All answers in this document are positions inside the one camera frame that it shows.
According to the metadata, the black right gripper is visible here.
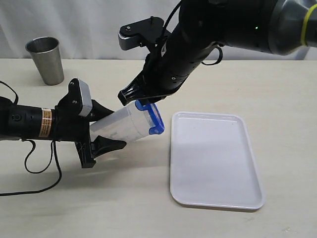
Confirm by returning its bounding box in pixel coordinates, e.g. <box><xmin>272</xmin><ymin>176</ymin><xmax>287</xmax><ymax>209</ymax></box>
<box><xmin>117</xmin><ymin>44</ymin><xmax>206</xmax><ymax>106</ymax></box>

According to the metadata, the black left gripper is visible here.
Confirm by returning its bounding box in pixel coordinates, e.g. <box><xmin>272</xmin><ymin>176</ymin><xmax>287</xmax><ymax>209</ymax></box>
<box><xmin>51</xmin><ymin>100</ymin><xmax>127</xmax><ymax>169</ymax></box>

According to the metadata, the clear plastic tall container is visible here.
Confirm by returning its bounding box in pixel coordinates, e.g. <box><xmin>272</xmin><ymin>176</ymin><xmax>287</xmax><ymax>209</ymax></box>
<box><xmin>90</xmin><ymin>102</ymin><xmax>155</xmax><ymax>143</ymax></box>

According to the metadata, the blue plastic lid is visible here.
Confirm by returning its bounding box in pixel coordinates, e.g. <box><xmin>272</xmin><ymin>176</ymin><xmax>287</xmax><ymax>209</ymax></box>
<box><xmin>135</xmin><ymin>100</ymin><xmax>165</xmax><ymax>135</ymax></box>

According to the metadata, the stainless steel cup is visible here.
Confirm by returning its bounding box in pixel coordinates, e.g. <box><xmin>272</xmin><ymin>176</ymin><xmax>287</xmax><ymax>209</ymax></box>
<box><xmin>25</xmin><ymin>36</ymin><xmax>64</xmax><ymax>86</ymax></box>

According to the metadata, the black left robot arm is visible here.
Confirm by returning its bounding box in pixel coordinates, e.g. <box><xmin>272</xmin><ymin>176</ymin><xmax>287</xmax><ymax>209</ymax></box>
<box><xmin>0</xmin><ymin>97</ymin><xmax>127</xmax><ymax>169</ymax></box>

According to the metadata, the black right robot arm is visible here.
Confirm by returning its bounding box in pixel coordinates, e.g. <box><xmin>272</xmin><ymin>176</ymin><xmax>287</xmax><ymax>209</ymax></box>
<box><xmin>118</xmin><ymin>0</ymin><xmax>317</xmax><ymax>105</ymax></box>

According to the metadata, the white backdrop curtain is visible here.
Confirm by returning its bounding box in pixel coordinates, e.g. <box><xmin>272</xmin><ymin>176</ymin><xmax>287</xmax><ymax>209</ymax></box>
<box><xmin>0</xmin><ymin>0</ymin><xmax>307</xmax><ymax>60</ymax></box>

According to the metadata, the white rectangular tray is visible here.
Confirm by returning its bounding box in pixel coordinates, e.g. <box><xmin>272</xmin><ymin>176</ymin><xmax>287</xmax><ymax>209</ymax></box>
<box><xmin>170</xmin><ymin>112</ymin><xmax>265</xmax><ymax>211</ymax></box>

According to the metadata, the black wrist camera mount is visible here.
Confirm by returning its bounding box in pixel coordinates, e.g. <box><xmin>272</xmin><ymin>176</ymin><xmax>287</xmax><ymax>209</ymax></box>
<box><xmin>57</xmin><ymin>78</ymin><xmax>93</xmax><ymax>117</ymax></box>

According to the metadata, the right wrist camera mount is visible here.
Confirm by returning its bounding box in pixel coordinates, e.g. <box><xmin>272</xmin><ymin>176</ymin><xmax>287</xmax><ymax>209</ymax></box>
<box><xmin>118</xmin><ymin>16</ymin><xmax>171</xmax><ymax>51</ymax></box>

